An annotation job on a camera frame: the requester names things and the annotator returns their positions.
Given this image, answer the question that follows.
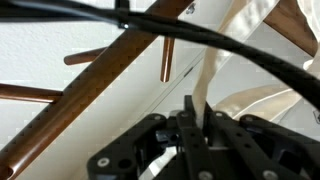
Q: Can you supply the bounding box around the brown wooden coat stand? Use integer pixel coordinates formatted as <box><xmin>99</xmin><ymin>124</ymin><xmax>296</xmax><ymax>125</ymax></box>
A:
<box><xmin>0</xmin><ymin>0</ymin><xmax>319</xmax><ymax>180</ymax></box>

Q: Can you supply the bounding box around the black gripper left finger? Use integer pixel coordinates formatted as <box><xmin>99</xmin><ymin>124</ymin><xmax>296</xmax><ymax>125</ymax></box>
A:
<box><xmin>87</xmin><ymin>95</ymin><xmax>215</xmax><ymax>180</ymax></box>

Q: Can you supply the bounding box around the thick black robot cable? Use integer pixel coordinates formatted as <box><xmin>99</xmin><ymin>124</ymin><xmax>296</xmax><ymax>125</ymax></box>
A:
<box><xmin>0</xmin><ymin>0</ymin><xmax>320</xmax><ymax>111</ymax></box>

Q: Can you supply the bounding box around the cream San Francisco tote bag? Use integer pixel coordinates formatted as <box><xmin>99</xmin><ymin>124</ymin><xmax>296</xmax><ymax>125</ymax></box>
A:
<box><xmin>138</xmin><ymin>0</ymin><xmax>320</xmax><ymax>180</ymax></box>

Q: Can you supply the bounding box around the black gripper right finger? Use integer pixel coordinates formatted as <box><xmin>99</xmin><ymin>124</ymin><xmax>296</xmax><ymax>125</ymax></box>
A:
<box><xmin>202</xmin><ymin>102</ymin><xmax>320</xmax><ymax>180</ymax></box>

